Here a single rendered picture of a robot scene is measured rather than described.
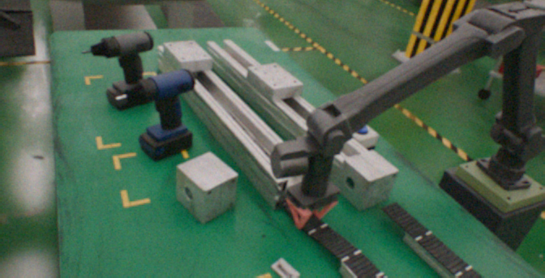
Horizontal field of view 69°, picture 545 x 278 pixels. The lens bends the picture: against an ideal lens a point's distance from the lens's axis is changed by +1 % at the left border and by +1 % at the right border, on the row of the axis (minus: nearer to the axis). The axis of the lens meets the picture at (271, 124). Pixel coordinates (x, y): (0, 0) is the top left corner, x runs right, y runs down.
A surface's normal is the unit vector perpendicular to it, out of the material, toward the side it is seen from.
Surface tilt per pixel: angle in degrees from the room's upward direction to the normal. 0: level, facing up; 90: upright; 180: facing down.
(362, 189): 90
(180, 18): 90
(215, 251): 0
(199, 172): 0
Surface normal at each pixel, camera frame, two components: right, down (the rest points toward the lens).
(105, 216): 0.13, -0.84
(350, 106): -0.36, -0.68
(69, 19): 0.42, 0.53
